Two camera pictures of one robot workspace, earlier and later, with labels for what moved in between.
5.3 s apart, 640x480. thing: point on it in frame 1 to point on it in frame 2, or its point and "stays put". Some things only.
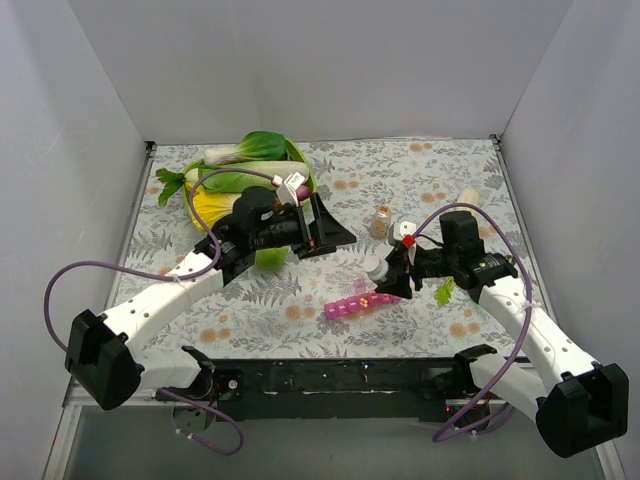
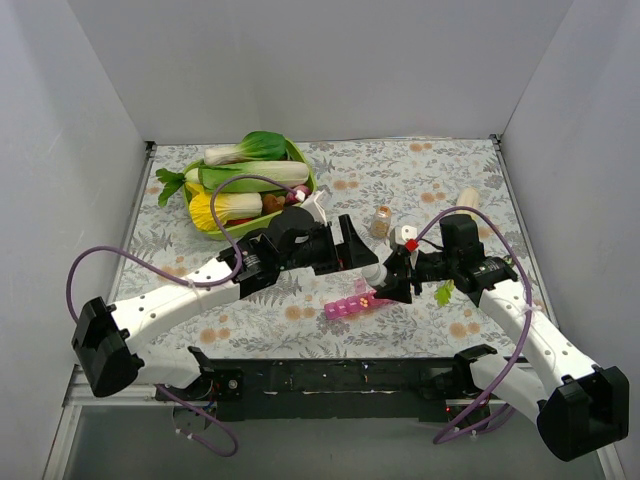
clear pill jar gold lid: x=381 y=223 stays put
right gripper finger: x=397 y=258 stays put
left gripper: x=310 y=228 to x=338 y=246
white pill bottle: x=375 y=268 stays put
